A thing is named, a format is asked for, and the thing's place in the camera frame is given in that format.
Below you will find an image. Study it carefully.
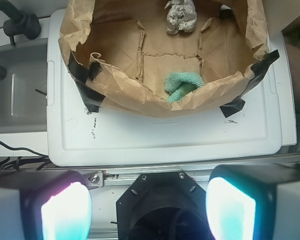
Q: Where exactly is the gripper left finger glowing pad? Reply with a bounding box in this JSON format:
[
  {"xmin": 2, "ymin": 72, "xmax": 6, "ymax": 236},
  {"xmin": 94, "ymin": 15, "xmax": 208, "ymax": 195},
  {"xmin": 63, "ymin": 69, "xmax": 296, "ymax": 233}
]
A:
[{"xmin": 0, "ymin": 170, "xmax": 92, "ymax": 240}]

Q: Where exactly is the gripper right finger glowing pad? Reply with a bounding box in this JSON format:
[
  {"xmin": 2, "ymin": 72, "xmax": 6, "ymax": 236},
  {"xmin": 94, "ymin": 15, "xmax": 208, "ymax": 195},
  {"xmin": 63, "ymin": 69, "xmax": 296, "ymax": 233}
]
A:
[{"xmin": 205, "ymin": 164, "xmax": 300, "ymax": 240}]

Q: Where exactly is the teal blue cloth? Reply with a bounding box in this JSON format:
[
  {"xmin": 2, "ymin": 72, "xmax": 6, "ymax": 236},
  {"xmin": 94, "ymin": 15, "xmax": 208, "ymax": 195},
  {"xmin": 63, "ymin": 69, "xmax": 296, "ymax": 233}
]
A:
[{"xmin": 164, "ymin": 72, "xmax": 205, "ymax": 104}]

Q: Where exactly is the white plastic cooler lid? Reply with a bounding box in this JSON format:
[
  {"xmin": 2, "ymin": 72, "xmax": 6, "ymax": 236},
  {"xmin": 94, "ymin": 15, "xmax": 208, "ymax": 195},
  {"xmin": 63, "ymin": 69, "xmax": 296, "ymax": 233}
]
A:
[{"xmin": 46, "ymin": 9, "xmax": 297, "ymax": 167}]

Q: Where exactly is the black tape strip lower right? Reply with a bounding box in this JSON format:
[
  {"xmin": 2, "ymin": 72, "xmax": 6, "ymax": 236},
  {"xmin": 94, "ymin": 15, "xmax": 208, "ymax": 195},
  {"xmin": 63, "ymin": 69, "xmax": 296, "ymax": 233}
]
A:
[{"xmin": 219, "ymin": 97, "xmax": 246, "ymax": 118}]

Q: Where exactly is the black tape strip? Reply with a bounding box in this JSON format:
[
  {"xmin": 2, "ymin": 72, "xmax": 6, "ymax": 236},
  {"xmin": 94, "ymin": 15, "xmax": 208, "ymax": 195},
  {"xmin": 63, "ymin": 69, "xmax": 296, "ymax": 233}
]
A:
[
  {"xmin": 219, "ymin": 97, "xmax": 246, "ymax": 118},
  {"xmin": 67, "ymin": 51, "xmax": 105, "ymax": 113},
  {"xmin": 242, "ymin": 49, "xmax": 280, "ymax": 96}
]

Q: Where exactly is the grey plastic bin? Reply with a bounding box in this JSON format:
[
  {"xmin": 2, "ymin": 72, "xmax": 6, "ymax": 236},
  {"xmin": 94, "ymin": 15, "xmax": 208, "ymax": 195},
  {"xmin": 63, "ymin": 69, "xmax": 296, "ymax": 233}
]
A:
[{"xmin": 0, "ymin": 38, "xmax": 48, "ymax": 134}]

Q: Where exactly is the black tape strip left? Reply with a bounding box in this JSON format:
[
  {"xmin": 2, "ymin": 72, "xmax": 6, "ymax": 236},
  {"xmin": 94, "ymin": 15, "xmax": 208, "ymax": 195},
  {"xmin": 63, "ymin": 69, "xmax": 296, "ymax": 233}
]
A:
[{"xmin": 67, "ymin": 51, "xmax": 105, "ymax": 113}]

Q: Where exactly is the brown paper bag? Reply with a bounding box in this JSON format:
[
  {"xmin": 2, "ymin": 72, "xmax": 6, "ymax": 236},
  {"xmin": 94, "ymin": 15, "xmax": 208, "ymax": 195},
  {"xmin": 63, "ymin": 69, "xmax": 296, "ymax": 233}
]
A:
[{"xmin": 58, "ymin": 0, "xmax": 269, "ymax": 118}]

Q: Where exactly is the crumpled white paper ball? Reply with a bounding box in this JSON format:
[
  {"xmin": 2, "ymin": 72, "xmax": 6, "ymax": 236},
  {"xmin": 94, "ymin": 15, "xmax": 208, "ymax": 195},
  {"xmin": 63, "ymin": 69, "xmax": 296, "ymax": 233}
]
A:
[{"xmin": 164, "ymin": 0, "xmax": 198, "ymax": 35}]

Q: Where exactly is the black cable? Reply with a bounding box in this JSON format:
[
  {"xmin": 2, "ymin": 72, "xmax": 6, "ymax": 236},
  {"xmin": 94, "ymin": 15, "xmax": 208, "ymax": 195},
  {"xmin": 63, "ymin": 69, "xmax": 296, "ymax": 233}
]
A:
[{"xmin": 0, "ymin": 132, "xmax": 49, "ymax": 158}]

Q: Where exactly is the silver corner bracket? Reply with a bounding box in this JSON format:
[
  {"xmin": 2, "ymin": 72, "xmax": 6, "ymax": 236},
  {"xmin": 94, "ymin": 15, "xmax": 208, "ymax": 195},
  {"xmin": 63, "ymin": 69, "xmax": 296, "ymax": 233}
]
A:
[{"xmin": 86, "ymin": 170, "xmax": 105, "ymax": 190}]

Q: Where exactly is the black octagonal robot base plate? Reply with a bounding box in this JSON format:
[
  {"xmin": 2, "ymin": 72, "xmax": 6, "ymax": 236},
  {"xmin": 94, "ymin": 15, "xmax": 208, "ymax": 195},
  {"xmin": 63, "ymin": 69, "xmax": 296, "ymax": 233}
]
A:
[{"xmin": 116, "ymin": 171, "xmax": 214, "ymax": 240}]

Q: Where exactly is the aluminium frame rail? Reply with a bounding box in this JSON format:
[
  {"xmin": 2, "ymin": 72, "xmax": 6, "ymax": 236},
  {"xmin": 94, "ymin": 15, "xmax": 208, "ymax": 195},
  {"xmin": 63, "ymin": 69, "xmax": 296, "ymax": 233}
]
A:
[{"xmin": 0, "ymin": 152, "xmax": 300, "ymax": 188}]

